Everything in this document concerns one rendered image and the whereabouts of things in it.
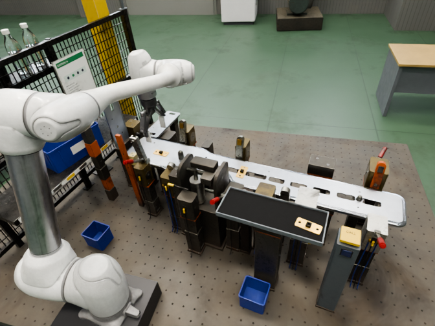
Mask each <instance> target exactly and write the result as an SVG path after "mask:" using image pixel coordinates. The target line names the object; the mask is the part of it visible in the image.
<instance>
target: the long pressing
mask: <svg viewBox="0 0 435 326"><path fill-rule="evenodd" d="M139 140H140V143H141V144H142V146H143V149H144V151H145V154H146V156H147V157H148V158H150V160H151V161H150V166H151V167H153V168H158V169H162V170H165V169H166V168H167V165H168V163H169V162H173V163H175V165H176V166H179V164H180V162H181V161H182V160H179V158H178V154H177V153H178V151H179V150H182V151H183V153H184V156H186V155H187V154H188V153H191V154H193V156H194V157H195V156H199V157H204V158H205V157H207V158H209V159H212V160H217V161H218V165H219V166H220V165H221V163H222V162H223V161H226V162H228V163H229V168H233V169H240V167H241V166H246V167H248V170H247V172H250V173H255V174H259V175H263V176H266V177H267V178H266V179H265V180H263V179H257V178H254V177H250V176H246V175H245V176H244V177H243V178H239V177H236V174H237V173H233V172H229V181H230V182H237V183H240V184H243V185H244V188H248V189H251V190H254V191H256V189H257V187H258V185H259V183H260V182H264V183H268V184H273V185H275V186H276V194H275V197H278V198H280V192H281V189H282V187H283V186H286V187H288V188H290V190H291V191H290V199H289V200H290V201H294V202H295V201H296V197H297V195H298V190H299V188H296V187H292V186H290V185H291V183H292V182H294V183H297V184H303V185H306V186H307V188H312V189H313V188H319V189H323V190H328V191H330V194H329V195H326V194H323V193H319V194H320V196H318V202H317V208H322V209H325V210H329V211H333V212H337V213H342V214H344V215H349V216H352V217H357V218H360V219H365V220H366V216H367V215H368V213H374V214H377V215H382V216H385V217H388V226H393V227H396V228H402V227H404V226H406V224H407V211H406V202H405V199H404V198H402V196H400V195H398V194H395V193H389V192H385V191H380V190H375V189H371V188H366V187H362V186H357V185H353V184H348V183H345V182H339V181H336V180H330V179H325V178H321V177H316V176H312V175H307V174H303V173H298V172H294V171H289V170H286V169H280V168H275V167H271V166H266V165H262V164H257V163H253V162H248V161H244V160H239V159H235V158H230V157H224V156H221V155H216V154H213V153H211V152H209V151H207V150H206V149H203V148H200V147H194V146H189V145H185V144H180V143H176V142H171V141H167V140H161V139H158V138H152V137H151V141H152V143H151V142H147V141H146V137H145V136H144V137H142V138H140V139H139ZM154 142H155V143H154ZM156 149H158V150H161V151H167V152H169V154H168V155H167V156H166V157H164V156H160V155H156V154H153V152H154V151H155V150H156ZM268 171H270V172H268ZM270 177H272V178H276V179H280V180H284V183H283V184H279V183H276V182H271V181H269V178H270ZM359 192H360V193H359ZM338 193H341V194H345V195H350V196H353V197H355V198H357V196H358V195H362V201H361V202H360V201H356V200H354V201H351V200H347V199H342V198H339V197H337V194H338ZM363 199H367V200H370V201H375V202H380V203H381V207H377V206H372V205H369V204H364V203H363Z"/></svg>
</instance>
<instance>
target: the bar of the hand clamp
mask: <svg viewBox="0 0 435 326"><path fill-rule="evenodd" d="M135 135H136V136H133V135H131V136H130V138H129V139H130V140H131V144H132V145H133V147H134V149H135V151H136V153H137V156H138V158H143V159H144V161H145V163H146V159H147V156H146V154H145V151H144V149H143V146H142V144H141V143H140V140H139V138H140V137H141V134H140V133H138V132H136V133H135Z"/></svg>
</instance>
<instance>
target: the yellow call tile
mask: <svg viewBox="0 0 435 326"><path fill-rule="evenodd" d="M339 241H340V242H343V243H347V244H349V245H353V246H358V247H360V245H361V231H360V230H356V229H354V228H349V227H346V226H342V227H341V231H340V239H339Z"/></svg>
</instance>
